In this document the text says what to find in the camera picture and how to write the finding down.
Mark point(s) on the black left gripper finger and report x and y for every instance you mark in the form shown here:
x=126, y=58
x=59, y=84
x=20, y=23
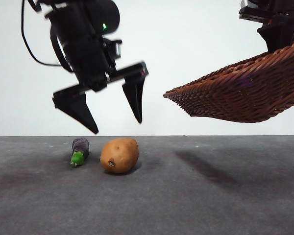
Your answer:
x=136, y=98
x=80, y=110

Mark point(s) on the purple eggplant with green stem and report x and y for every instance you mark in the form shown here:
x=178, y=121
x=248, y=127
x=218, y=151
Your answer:
x=81, y=148

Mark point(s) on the brown potato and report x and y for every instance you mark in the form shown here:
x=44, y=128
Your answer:
x=120, y=155

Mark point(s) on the brown wicker basket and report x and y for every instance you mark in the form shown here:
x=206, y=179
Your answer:
x=247, y=93

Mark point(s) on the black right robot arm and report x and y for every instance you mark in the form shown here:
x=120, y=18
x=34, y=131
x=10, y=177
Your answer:
x=281, y=27

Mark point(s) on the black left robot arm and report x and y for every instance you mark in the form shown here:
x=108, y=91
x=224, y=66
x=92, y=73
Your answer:
x=107, y=14

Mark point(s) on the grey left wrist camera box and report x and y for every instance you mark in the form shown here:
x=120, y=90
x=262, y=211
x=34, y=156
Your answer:
x=116, y=49

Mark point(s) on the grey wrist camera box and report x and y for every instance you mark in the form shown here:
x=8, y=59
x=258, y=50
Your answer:
x=116, y=49
x=250, y=12

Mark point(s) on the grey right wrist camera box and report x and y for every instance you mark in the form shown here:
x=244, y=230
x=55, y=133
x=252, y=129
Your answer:
x=250, y=12

